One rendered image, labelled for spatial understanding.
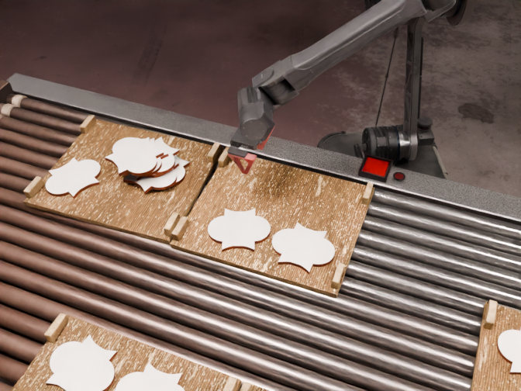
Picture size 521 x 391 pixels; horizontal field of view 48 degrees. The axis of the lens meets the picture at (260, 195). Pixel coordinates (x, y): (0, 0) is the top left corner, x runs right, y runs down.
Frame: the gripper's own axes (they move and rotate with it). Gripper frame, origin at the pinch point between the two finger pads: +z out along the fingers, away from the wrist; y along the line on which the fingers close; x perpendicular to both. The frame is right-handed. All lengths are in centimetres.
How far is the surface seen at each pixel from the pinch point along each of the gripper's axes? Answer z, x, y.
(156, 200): 8.8, 20.5, -14.4
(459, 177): 102, -52, 126
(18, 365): 11, 25, -64
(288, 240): 7.9, -15.2, -15.1
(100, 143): 8.6, 46.0, -1.2
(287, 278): 9.2, -18.6, -24.8
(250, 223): 7.9, -4.8, -13.6
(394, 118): 102, -12, 159
